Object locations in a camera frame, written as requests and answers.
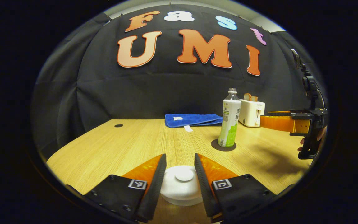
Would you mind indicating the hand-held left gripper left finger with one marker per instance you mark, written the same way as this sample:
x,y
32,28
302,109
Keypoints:
x,y
155,193

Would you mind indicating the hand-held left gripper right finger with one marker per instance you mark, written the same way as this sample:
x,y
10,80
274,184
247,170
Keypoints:
x,y
204,189

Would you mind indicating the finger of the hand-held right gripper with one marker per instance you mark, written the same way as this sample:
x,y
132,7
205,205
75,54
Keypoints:
x,y
278,123
281,113

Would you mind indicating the white teacup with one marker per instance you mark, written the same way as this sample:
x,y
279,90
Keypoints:
x,y
180,199

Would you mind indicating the dark round coaster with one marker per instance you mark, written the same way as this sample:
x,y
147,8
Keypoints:
x,y
216,146

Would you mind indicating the clear water bottle white label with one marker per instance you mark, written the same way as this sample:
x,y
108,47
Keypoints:
x,y
230,124

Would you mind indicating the white toaster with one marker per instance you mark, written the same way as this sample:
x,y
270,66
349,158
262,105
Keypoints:
x,y
250,113

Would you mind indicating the toast slice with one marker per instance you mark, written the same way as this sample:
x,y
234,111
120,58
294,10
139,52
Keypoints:
x,y
254,99
247,97

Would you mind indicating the blue towel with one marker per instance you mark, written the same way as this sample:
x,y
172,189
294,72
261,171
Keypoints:
x,y
191,119

